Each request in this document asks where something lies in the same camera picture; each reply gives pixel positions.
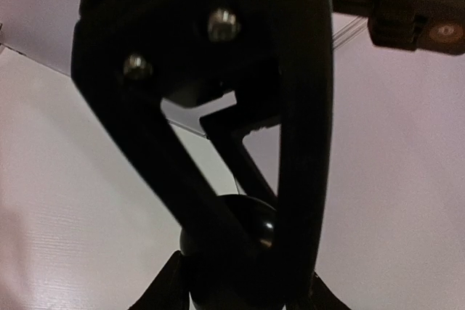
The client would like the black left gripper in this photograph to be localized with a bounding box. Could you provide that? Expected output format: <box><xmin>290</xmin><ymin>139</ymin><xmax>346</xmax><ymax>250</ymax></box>
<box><xmin>71</xmin><ymin>0</ymin><xmax>327</xmax><ymax>107</ymax></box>

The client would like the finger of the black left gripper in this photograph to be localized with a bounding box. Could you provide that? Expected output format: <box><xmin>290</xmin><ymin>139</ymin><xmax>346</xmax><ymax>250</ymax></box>
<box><xmin>275</xmin><ymin>0</ymin><xmax>333</xmax><ymax>288</ymax></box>
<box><xmin>71</xmin><ymin>67</ymin><xmax>254</xmax><ymax>252</ymax></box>

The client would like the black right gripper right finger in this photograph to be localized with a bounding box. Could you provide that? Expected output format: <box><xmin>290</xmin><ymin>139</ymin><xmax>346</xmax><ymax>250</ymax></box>
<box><xmin>286</xmin><ymin>269</ymin><xmax>349</xmax><ymax>310</ymax></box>

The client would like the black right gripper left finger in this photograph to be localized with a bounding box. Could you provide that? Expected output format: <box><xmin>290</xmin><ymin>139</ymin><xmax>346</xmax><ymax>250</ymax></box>
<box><xmin>129</xmin><ymin>250</ymin><xmax>190</xmax><ymax>310</ymax></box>

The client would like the black oval charging case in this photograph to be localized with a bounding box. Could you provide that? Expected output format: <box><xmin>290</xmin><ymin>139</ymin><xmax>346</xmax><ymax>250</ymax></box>
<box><xmin>180</xmin><ymin>195</ymin><xmax>285</xmax><ymax>309</ymax></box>

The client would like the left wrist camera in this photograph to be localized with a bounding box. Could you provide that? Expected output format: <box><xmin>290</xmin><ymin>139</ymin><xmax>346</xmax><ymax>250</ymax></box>
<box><xmin>368</xmin><ymin>0</ymin><xmax>464</xmax><ymax>56</ymax></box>

